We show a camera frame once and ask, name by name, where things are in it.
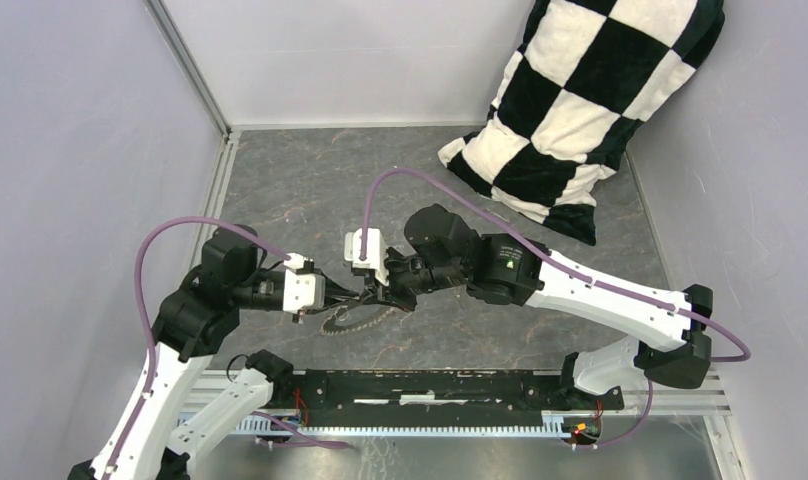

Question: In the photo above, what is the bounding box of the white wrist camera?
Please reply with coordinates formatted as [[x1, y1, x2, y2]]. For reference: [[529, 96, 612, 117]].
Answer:
[[282, 253, 325, 315], [343, 228, 389, 286]]

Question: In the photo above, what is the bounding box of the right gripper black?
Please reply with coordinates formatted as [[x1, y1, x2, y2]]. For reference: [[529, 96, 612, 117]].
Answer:
[[360, 248, 467, 313]]

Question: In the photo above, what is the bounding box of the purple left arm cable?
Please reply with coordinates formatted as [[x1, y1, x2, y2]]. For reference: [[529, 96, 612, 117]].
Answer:
[[102, 216, 352, 475]]

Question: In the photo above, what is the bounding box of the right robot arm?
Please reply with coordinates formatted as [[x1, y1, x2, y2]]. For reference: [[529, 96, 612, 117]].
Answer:
[[344, 204, 712, 408]]

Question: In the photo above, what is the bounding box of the aluminium corner post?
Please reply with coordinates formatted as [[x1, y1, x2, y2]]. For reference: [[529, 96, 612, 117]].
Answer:
[[144, 0, 232, 138]]

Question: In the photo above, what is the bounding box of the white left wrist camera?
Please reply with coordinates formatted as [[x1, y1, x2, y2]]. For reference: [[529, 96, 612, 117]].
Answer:
[[282, 253, 325, 315]]

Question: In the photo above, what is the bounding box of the white slotted cable duct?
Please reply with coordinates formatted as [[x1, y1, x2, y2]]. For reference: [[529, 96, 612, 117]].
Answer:
[[232, 416, 570, 440]]

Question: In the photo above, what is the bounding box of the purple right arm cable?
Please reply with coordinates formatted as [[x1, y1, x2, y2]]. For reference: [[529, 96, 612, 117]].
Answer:
[[360, 166, 752, 450]]

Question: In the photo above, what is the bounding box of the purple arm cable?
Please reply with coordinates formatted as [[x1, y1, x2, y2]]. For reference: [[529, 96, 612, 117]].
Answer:
[[102, 216, 352, 475], [360, 166, 752, 450]]

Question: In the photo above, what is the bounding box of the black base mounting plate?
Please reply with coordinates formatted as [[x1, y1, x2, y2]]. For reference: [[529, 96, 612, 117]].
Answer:
[[265, 370, 625, 428]]

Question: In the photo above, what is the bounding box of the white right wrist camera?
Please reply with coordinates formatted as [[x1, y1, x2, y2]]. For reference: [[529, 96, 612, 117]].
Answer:
[[343, 228, 389, 286]]

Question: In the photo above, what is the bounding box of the aluminium frame rail front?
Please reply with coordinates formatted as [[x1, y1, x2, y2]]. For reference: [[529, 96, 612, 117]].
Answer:
[[267, 370, 732, 416]]

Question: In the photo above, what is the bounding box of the metal disc with key rings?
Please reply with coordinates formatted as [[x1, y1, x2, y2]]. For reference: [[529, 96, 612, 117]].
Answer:
[[320, 302, 398, 336]]

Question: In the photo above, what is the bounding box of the black and white checkered pillow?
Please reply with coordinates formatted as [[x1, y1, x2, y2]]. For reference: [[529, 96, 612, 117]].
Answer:
[[438, 0, 725, 245]]

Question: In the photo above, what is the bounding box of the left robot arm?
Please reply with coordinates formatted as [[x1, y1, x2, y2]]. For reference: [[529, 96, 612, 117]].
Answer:
[[68, 216, 354, 479]]

